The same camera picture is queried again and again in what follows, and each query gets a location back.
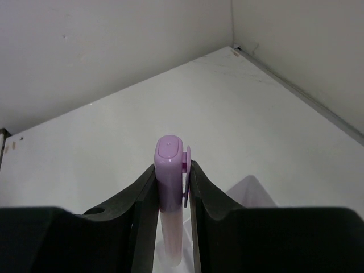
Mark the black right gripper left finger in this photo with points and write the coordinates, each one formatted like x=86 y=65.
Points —
x=117 y=235

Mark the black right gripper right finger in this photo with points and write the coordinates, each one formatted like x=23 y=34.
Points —
x=228 y=237

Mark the purple highlighter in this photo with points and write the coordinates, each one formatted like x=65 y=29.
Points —
x=172 y=171

